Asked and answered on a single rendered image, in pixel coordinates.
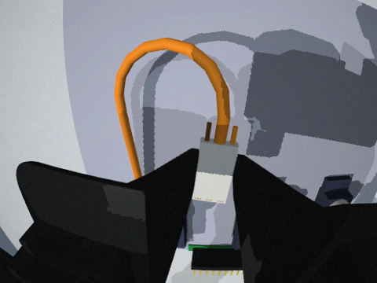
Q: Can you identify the grey rectangular platform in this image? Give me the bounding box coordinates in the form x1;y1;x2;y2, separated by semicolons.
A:
63;0;377;249

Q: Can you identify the black pin header strip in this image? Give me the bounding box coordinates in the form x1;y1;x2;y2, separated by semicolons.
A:
188;244;243;271

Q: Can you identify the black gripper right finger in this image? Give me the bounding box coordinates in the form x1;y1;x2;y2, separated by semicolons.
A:
232;154;377;283

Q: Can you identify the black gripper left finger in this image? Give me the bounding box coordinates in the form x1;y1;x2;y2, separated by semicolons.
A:
16;148;199;283

